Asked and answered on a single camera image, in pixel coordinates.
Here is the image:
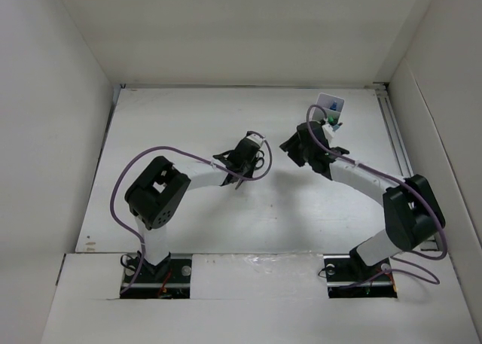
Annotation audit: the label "blue white utility knife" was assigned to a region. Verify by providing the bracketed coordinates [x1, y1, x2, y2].
[332, 123, 343, 131]

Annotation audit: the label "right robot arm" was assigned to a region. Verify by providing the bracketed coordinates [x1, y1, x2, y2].
[279, 120, 445, 280]

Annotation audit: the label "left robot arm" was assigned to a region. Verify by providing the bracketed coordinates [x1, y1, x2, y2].
[124, 132, 263, 282]

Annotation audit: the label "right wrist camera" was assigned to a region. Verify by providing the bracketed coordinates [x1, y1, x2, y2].
[322, 120, 336, 143]

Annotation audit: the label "aluminium rail right side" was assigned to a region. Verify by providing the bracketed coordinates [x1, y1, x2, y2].
[372, 81, 438, 247]

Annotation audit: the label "white divided container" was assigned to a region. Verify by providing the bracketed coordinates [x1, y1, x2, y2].
[313, 93, 345, 124]

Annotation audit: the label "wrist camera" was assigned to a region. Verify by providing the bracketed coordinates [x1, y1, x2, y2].
[246, 131, 266, 148]
[322, 120, 336, 143]

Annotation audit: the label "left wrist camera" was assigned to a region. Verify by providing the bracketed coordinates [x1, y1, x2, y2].
[246, 131, 266, 148]

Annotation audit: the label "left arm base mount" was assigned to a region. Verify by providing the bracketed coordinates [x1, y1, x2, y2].
[120, 252, 193, 300]

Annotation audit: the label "black handled scissors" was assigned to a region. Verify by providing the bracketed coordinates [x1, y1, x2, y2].
[253, 150, 265, 171]

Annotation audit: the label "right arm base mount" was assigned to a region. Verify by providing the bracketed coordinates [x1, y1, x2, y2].
[319, 254, 398, 299]

